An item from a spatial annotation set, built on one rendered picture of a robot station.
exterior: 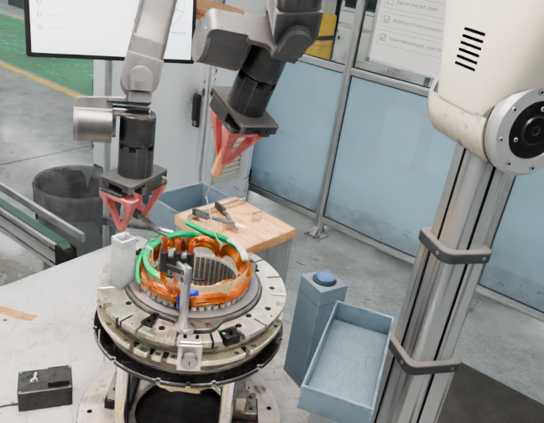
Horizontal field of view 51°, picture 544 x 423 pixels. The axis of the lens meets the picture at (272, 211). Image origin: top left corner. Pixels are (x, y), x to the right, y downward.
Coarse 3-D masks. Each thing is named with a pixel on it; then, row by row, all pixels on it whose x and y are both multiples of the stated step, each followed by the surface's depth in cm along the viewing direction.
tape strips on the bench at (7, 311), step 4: (0, 308) 134; (4, 308) 134; (8, 308) 134; (0, 312) 132; (4, 312) 132; (8, 312) 133; (12, 312) 133; (16, 312) 133; (20, 312) 133; (24, 312) 133; (12, 316) 131; (16, 316) 132; (20, 316) 132; (24, 316) 132; (28, 316) 132; (32, 316) 132; (36, 316) 133; (24, 320) 131; (28, 320) 131; (32, 320) 131
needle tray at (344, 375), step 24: (336, 312) 106; (360, 312) 104; (336, 336) 102; (360, 336) 103; (384, 336) 104; (312, 360) 89; (336, 360) 96; (360, 360) 97; (384, 360) 91; (312, 384) 90; (336, 384) 90; (360, 384) 91; (312, 408) 84; (336, 408) 83; (360, 408) 81
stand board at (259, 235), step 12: (180, 216) 127; (216, 216) 129; (240, 216) 131; (264, 216) 133; (192, 228) 124; (216, 228) 124; (240, 228) 125; (252, 228) 126; (264, 228) 127; (276, 228) 128; (288, 228) 128; (240, 240) 120; (252, 240) 121; (264, 240) 122; (276, 240) 125; (252, 252) 120
